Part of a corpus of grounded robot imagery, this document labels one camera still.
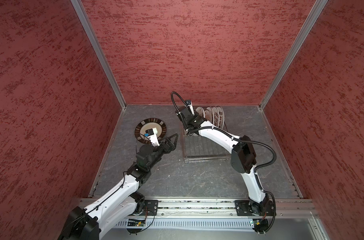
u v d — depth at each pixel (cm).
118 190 50
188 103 79
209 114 97
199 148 95
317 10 72
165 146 67
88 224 39
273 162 49
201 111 100
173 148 68
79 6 70
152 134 68
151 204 76
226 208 76
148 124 108
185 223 71
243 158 54
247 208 74
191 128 66
